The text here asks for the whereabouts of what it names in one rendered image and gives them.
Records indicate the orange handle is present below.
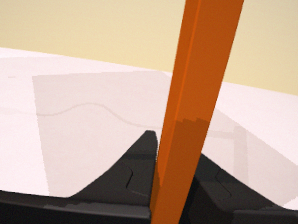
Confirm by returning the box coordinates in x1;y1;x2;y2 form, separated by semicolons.
149;0;245;224

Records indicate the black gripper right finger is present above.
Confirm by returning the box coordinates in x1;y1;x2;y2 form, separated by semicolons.
180;153;298;224

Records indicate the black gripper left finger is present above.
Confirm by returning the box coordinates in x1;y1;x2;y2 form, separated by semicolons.
0;129;158;224

